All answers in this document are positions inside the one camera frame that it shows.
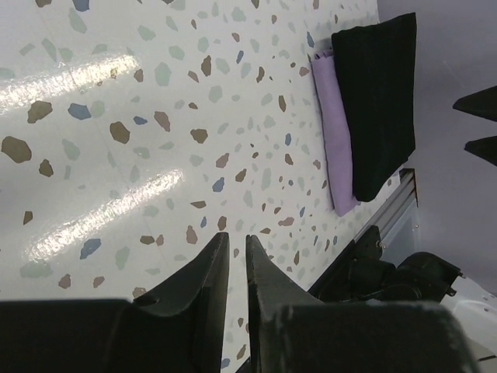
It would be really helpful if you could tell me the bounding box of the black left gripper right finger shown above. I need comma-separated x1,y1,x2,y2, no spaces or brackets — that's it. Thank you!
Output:
245,235,480,372

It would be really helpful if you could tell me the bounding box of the aluminium front rail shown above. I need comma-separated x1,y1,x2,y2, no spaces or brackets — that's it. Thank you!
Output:
353,168,417,241

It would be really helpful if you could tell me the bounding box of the folded purple t shirt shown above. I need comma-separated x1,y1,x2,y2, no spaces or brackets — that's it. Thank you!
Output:
311,50,358,217

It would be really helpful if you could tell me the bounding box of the black t shirt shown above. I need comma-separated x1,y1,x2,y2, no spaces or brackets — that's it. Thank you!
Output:
331,12,417,202

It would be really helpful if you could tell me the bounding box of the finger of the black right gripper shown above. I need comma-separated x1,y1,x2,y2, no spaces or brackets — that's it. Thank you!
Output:
453,86,497,121
464,136,497,166

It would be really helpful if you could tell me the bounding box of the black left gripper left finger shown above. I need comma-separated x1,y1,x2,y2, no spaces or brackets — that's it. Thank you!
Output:
1,232,229,372

